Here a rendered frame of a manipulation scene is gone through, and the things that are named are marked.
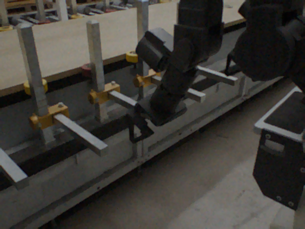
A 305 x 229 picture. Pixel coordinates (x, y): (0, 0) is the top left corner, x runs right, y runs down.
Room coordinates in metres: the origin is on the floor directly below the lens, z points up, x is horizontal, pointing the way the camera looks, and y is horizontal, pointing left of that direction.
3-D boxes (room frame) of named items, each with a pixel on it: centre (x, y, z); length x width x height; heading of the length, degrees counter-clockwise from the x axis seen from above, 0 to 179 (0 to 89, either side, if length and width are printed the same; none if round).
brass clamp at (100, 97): (1.13, 0.19, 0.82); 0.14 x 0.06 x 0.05; 135
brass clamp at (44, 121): (0.96, 0.37, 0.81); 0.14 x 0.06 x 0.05; 135
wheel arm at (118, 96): (1.08, 0.11, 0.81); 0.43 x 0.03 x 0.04; 45
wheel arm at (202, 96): (1.25, -0.06, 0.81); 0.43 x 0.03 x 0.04; 45
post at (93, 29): (1.11, 0.21, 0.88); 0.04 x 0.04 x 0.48; 45
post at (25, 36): (0.94, 0.39, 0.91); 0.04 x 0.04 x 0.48; 45
